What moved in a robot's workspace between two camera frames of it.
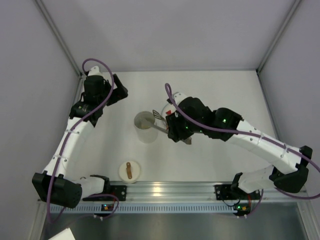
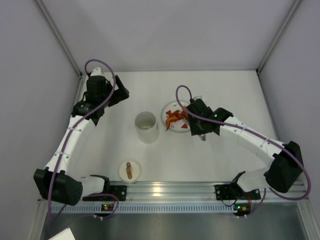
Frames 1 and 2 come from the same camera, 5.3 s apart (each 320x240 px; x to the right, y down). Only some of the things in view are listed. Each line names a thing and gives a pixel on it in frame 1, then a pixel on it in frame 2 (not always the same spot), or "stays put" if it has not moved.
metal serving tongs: [187, 140] → [202, 136]
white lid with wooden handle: [129, 172] stays put
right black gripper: [175, 128] → [198, 120]
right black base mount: [226, 192] stays put
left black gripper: [119, 88] stays put
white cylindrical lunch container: [146, 130] stays put
